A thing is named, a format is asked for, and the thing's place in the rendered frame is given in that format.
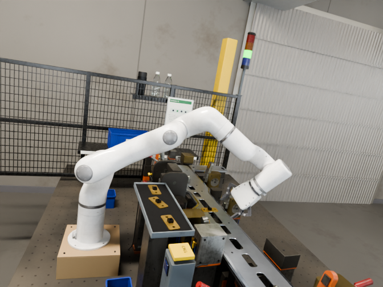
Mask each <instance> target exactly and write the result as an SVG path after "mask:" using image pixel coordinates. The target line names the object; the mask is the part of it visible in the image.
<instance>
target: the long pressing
mask: <svg viewBox="0 0 383 287"><path fill-rule="evenodd" d="M178 166H179V168H180V169H181V170H182V172H183V173H186V174H187V175H190V176H191V181H190V183H189V184H188V185H187V188H186V194H188V195H189V196H190V198H191V199H192V201H193V202H194V203H195V206H194V207H193V208H199V209H201V208H204V206H203V205H202V204H201V202H200V201H199V200H204V201H205V203H206V204H207V205H208V206H209V207H211V208H214V207H215V208H216V209H217V210H218V212H213V213H214V214H215V215H216V216H217V218H218V219H219V220H220V221H221V222H222V223H220V224H219V225H220V226H225V227H226V229H227V230H228V231H229V232H230V233H231V234H229V235H227V238H226V242H225V247H224V250H223V255H222V259H223V260H224V262H225V263H226V265H227V266H228V268H229V269H230V271H231V272H232V274H233V275H234V277H235V278H236V280H237V281H238V283H239V284H240V286H241V287H266V286H265V285H264V283H262V281H261V280H260V278H259V277H258V276H257V275H256V274H258V273H262V274H264V275H265V277H266V278H267V279H268V280H269V282H270V283H271V284H272V286H274V285H277V286H278V287H294V286H293V285H292V284H291V283H290V282H289V281H288V280H287V279H286V278H285V276H284V275H283V274H282V273H281V272H280V270H279V269H278V268H277V267H276V266H275V265H274V264H273V263H272V262H271V261H270V259H269V258H268V257H267V256H266V255H265V254H264V253H263V252H262V251H261V250H260V248H259V247H258V246H257V245H256V244H255V243H254V242H253V241H252V240H251V239H250V237H249V236H248V235H247V234H246V233H245V232H244V230H243V229H241V227H240V226H239V225H238V224H237V223H236V222H235V221H234V219H233V218H231V217H230V215H229V214H228V213H227V212H226V211H225V209H224V208H223V207H222V206H221V205H220V204H219V203H218V202H217V201H216V200H215V199H214V197H213V196H212V195H211V194H210V189H209V188H208V187H207V185H205V183H204V182H203V181H202V180H201V179H200V178H199V177H198V175H197V174H196V173H195V172H194V171H193V170H192V169H191V168H190V167H189V166H185V165H178ZM196 185H197V186H196ZM189 187H193V188H194V189H195V190H191V189H190V188H189ZM193 193H198V194H199V195H200V197H197V196H195V195H194V194H193ZM203 213H204V214H205V215H206V216H207V217H208V219H209V220H210V223H211V224H213V223H216V222H215V220H214V219H213V218H212V217H211V215H210V214H209V213H210V212H203ZM230 239H235V240H236V241H237V242H238V244H239V245H240V246H241V247H242V248H243V249H236V248H235V247H234V245H233V244H232V242H231V241H230ZM231 252H233V253H231ZM242 255H248V256H249V257H250V258H251V259H252V261H253V262H254V263H255V265H256V267H250V266H249V265H248V263H247V262H246V260H245V259H244V258H243V257H242Z"/></svg>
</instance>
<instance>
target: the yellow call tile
mask: <svg viewBox="0 0 383 287"><path fill-rule="evenodd" d="M168 248H169V250H170V253H171V256H172V258H173V260H174V261H182V260H193V259H194V258H195V255H194V253H193V251H192V249H191V247H190V245H189V243H178V244H169V246H168Z"/></svg>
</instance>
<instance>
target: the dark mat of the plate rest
mask: <svg viewBox="0 0 383 287"><path fill-rule="evenodd" d="M148 185H157V187H158V189H159V190H160V192H161V195H153V194H152V193H151V191H150V189H149V187H148ZM136 187H137V189H138V193H139V194H140V198H141V201H142V203H143V206H144V209H145V212H146V215H147V217H148V220H149V223H150V226H151V228H152V231H153V232H169V231H190V230H192V229H191V227H190V225H189V224H188V222H187V221H186V219H185V217H184V216H183V214H182V212H181V210H180V209H179V207H178V206H177V203H176V202H175V200H174V199H173V197H172V195H171V194H170V192H169V190H168V189H167V187H166V186H165V184H136ZM155 196H156V197H158V198H159V199H161V200H162V201H163V202H164V203H165V204H167V205H168V207H167V208H158V207H157V206H156V205H155V204H154V203H152V202H151V201H150V200H149V198H151V197H155ZM162 215H171V216H172V217H173V219H174V220H175V221H176V222H177V224H178V225H179V227H180V229H175V230H169V229H168V227H167V226H166V224H165V223H164V221H163V220H162V219H161V216H162Z"/></svg>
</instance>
